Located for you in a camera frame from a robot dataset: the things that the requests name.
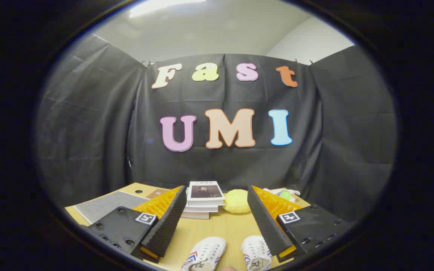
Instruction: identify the pale brown thick book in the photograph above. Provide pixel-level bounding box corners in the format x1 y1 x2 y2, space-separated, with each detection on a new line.
181 211 211 220

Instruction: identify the black backdrop cloth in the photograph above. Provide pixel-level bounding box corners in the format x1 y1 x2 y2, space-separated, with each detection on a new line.
36 34 397 222

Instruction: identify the ceiling light panel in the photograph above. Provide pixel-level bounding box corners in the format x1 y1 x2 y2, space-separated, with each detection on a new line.
128 0 207 18

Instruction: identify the grey fabric storage box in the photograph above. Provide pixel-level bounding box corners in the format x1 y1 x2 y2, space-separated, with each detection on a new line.
74 191 150 225

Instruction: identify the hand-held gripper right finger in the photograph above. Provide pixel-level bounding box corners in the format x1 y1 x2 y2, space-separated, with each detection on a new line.
247 184 353 263

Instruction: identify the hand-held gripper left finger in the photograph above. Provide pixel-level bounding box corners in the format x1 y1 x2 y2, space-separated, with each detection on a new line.
88 185 187 264

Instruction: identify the white canvas shoe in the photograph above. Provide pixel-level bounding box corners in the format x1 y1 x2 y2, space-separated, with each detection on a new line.
181 236 227 271
241 235 272 271

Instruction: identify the pink and green plush toy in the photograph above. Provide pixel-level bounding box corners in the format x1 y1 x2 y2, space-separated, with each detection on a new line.
263 187 301 204

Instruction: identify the brown cover book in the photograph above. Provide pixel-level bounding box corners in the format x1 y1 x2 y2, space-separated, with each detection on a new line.
146 188 171 200

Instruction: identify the thick white book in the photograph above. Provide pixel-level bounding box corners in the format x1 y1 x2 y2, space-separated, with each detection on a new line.
184 205 220 213

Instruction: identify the yellow round plush cushion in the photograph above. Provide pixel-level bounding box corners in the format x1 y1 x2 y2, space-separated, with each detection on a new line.
223 189 252 214

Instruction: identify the white book with portrait cover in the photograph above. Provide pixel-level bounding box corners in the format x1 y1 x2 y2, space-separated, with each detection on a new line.
186 181 226 207

